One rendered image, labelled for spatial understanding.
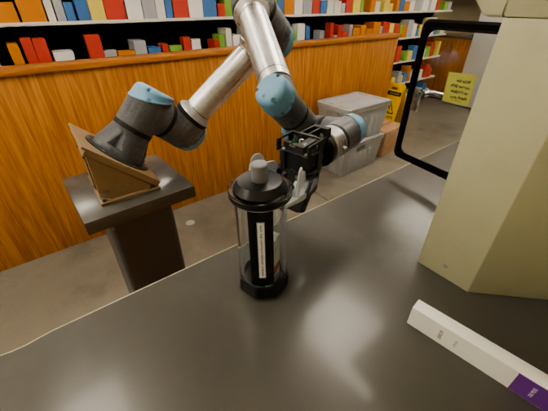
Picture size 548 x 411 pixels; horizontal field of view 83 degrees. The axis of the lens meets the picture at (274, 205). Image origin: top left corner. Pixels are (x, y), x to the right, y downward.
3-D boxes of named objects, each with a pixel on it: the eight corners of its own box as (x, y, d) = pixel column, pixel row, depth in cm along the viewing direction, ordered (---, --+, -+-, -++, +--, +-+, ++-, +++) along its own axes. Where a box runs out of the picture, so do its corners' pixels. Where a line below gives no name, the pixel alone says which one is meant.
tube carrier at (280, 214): (267, 306, 57) (265, 213, 45) (226, 280, 63) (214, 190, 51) (299, 271, 64) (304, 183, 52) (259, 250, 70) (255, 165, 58)
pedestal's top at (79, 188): (65, 189, 104) (60, 178, 102) (157, 162, 121) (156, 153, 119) (88, 236, 83) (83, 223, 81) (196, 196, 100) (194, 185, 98)
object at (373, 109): (386, 133, 307) (393, 99, 289) (345, 148, 277) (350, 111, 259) (353, 121, 335) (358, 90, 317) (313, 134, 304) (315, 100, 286)
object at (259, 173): (261, 220, 47) (260, 183, 44) (222, 199, 52) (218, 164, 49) (298, 196, 53) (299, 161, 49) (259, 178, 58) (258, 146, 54)
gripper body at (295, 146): (272, 139, 56) (307, 121, 64) (272, 180, 61) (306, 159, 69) (308, 149, 52) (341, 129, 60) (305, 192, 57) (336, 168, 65)
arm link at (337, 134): (315, 153, 72) (347, 162, 68) (305, 160, 69) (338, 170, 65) (318, 121, 68) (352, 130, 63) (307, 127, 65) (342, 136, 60)
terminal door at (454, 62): (479, 196, 83) (554, 24, 61) (392, 155, 106) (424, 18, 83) (481, 195, 84) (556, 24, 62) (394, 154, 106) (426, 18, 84)
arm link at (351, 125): (337, 140, 80) (369, 145, 75) (314, 155, 72) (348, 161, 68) (337, 109, 76) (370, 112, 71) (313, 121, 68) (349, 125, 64)
